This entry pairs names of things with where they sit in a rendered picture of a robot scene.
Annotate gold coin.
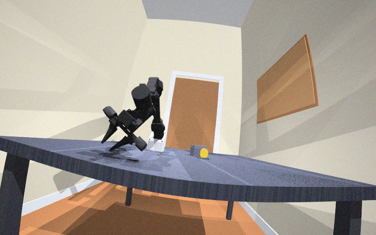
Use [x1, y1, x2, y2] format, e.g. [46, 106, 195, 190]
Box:
[200, 148, 208, 158]

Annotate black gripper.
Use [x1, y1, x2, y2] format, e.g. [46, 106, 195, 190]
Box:
[101, 106, 147, 151]

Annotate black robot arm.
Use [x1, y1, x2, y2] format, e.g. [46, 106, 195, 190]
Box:
[116, 77, 165, 140]

